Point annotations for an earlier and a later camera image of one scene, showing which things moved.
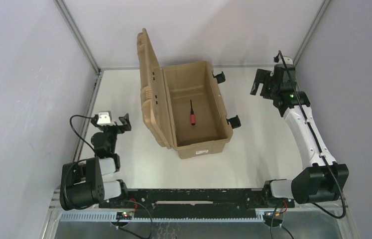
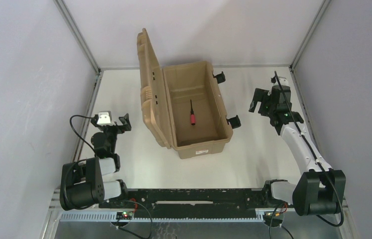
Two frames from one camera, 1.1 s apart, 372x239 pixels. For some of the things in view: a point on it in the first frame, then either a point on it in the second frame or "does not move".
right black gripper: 269,83 -> 264,102
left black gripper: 116,124 does not move
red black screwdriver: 193,119 does not move
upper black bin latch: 220,77 does not move
